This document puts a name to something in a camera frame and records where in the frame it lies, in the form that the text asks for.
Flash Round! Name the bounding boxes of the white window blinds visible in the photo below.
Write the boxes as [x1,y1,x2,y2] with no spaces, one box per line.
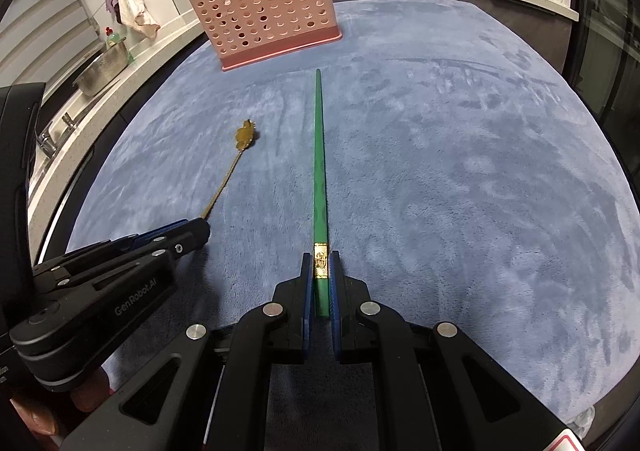
[0,0,101,96]

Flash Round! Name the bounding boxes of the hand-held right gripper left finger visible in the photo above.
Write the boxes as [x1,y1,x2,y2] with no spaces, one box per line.
[57,252,315,451]

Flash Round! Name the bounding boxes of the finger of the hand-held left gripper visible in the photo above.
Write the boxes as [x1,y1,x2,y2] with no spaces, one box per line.
[150,218,211,259]
[32,224,174,283]

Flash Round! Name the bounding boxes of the gold utensil with leaf end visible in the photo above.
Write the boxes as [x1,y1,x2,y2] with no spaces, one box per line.
[200,119,261,220]

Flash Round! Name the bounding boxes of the chrome faucet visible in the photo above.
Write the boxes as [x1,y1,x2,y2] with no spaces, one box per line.
[36,112,77,160]

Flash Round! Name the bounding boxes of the stainless steel bowl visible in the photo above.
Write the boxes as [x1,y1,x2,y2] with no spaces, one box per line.
[72,40,128,98]

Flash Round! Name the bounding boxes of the green dish soap bottle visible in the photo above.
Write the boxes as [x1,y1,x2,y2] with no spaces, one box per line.
[104,26,135,64]

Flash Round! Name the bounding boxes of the green chopstick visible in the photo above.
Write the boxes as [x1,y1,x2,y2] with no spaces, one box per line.
[312,69,332,319]

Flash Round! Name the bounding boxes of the dark glass door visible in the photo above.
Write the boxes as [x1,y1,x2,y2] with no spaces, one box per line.
[570,0,640,212]

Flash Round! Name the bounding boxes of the person's left hand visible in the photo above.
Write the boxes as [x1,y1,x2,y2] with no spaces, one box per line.
[10,365,110,451]

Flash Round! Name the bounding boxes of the pink plastic utensil holder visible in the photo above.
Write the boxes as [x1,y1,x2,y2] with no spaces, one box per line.
[186,0,343,72]

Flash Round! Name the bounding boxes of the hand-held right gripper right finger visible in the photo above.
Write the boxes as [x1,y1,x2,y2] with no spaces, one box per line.
[330,251,583,451]

